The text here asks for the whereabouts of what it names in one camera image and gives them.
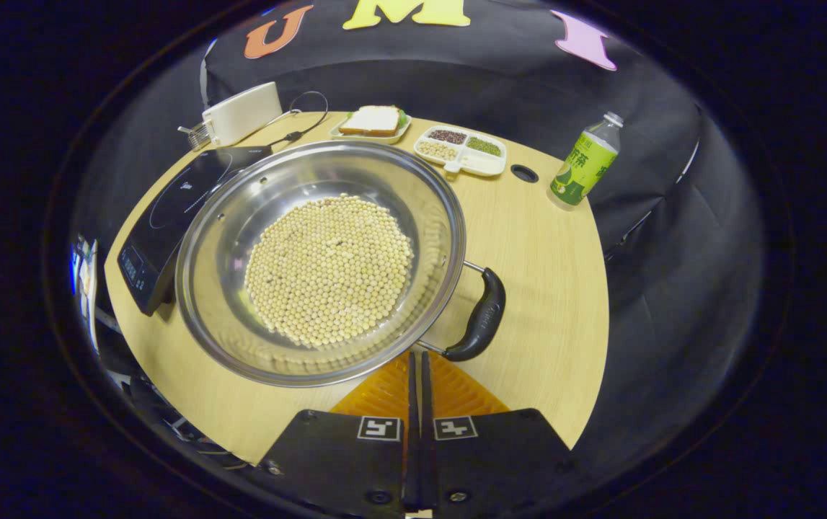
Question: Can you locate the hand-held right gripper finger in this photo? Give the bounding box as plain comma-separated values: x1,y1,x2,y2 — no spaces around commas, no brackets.
420,351,576,516
258,351,414,516

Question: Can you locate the stainless steel pot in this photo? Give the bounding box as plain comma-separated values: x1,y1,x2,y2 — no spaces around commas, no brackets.
175,140,508,389

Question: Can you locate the black induction cooktop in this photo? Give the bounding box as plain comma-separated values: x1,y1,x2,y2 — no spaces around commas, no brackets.
117,146,273,316

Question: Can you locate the pile of soybeans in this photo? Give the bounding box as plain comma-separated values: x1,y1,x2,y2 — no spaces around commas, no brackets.
244,193,415,348

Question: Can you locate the divided white bean dish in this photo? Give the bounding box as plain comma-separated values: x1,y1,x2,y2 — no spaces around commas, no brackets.
413,126,508,178

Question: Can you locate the pale sandwich plate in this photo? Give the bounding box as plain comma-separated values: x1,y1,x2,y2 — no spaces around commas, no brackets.
329,105,412,145

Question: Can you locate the green label drink bottle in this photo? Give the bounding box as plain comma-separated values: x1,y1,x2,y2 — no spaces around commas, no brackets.
547,112,624,211

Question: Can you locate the sandwich with lettuce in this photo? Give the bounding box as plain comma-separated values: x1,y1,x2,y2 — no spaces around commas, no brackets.
339,106,401,138

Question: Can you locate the white toaster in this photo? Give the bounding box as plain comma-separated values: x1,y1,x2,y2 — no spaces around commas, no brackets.
201,81,284,148

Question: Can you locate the black power cable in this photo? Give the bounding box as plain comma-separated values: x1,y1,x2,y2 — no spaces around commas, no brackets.
262,91,330,148

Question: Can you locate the metal wire holder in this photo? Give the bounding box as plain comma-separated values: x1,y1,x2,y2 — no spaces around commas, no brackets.
177,121,212,151

